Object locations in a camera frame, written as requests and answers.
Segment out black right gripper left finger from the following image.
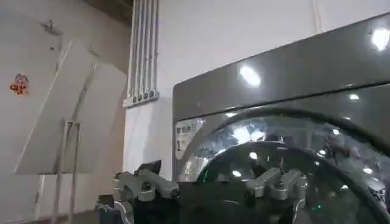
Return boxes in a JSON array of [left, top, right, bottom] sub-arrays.
[[114, 159, 180, 202]]

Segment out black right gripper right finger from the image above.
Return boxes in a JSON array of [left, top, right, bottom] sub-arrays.
[[245, 166, 308, 201]]

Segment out round glass dryer door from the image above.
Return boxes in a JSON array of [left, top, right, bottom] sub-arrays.
[[179, 107, 390, 224]]

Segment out white label sticker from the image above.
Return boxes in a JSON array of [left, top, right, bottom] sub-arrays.
[[174, 117, 206, 161]]

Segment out grey dryer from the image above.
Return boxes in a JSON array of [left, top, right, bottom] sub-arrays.
[[172, 12, 390, 224]]

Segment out white leaning panel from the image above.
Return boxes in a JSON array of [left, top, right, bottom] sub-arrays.
[[0, 7, 128, 177]]

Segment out white pipe bundle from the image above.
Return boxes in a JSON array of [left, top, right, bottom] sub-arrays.
[[122, 0, 160, 108]]

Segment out red sticker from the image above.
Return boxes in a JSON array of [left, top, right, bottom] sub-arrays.
[[9, 73, 30, 97]]

